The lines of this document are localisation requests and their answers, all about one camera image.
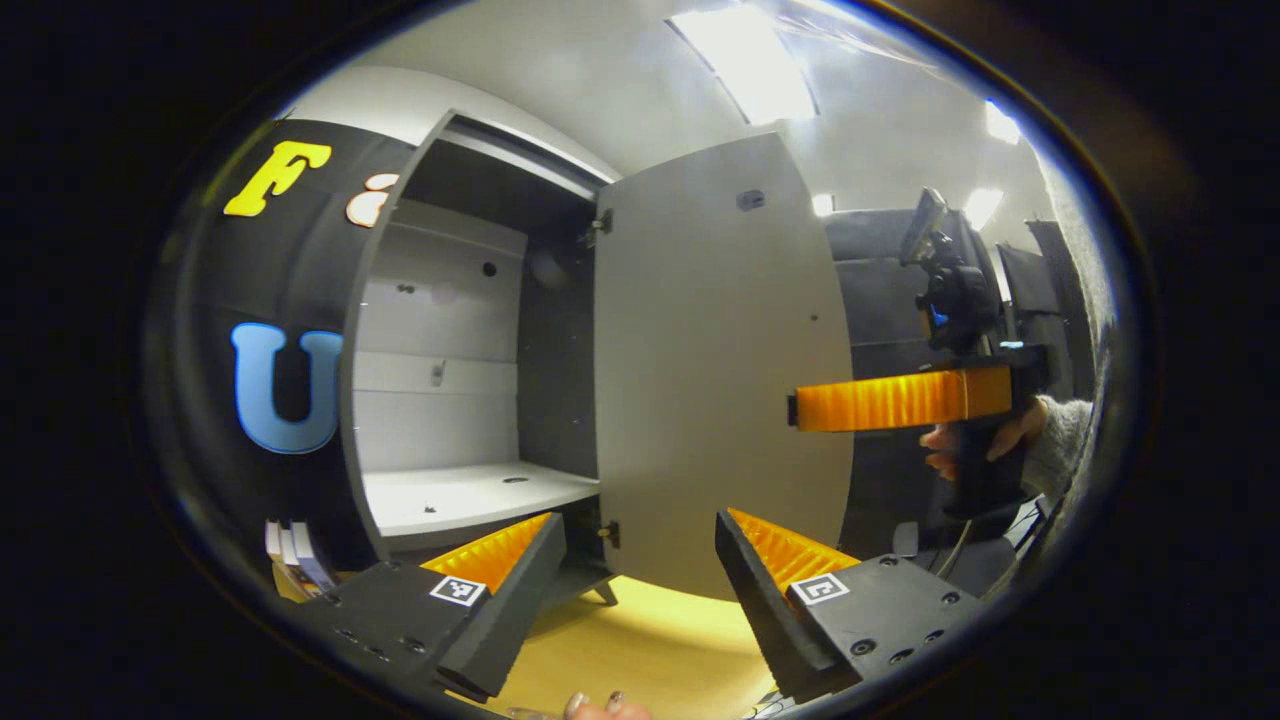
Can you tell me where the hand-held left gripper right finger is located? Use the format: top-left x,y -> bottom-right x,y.
715,508 -> 986,706

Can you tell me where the white cabinet shelf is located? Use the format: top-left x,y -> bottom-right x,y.
362,460 -> 601,539

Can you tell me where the black backdrop cloth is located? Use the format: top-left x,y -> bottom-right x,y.
150,118 -> 416,581
825,208 -> 1091,561

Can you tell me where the white cable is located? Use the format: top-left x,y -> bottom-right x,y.
938,520 -> 977,583

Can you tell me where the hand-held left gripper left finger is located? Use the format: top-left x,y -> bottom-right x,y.
300,513 -> 567,701

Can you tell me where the grey cabinet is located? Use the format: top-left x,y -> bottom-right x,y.
338,108 -> 623,608

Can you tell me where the long ceiling light panel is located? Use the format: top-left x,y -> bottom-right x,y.
668,5 -> 820,127

